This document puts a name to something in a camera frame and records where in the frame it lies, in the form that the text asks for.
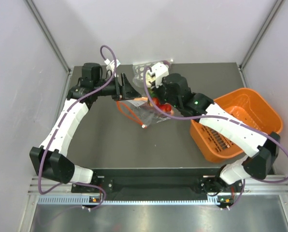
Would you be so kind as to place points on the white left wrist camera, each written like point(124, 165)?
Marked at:
point(111, 65)

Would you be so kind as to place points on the clear orange-zip bag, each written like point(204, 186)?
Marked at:
point(141, 111)

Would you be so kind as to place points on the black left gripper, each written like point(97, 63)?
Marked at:
point(125, 91)

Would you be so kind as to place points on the fake red berry bunch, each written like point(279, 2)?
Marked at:
point(167, 108)

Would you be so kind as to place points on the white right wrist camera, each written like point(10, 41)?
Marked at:
point(155, 75)

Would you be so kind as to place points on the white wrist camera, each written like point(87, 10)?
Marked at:
point(111, 65)
point(155, 75)

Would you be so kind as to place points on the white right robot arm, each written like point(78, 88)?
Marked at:
point(260, 148)

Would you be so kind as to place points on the grey slotted cable duct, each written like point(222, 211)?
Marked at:
point(95, 199)

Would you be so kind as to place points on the orange plastic basket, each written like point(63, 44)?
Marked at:
point(226, 138)

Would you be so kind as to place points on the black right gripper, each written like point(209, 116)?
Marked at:
point(158, 89)

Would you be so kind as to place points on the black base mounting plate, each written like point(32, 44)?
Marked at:
point(161, 183)

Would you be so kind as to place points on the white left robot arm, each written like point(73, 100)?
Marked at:
point(50, 158)

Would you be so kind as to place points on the clear bag with dotted item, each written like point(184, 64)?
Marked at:
point(138, 69)

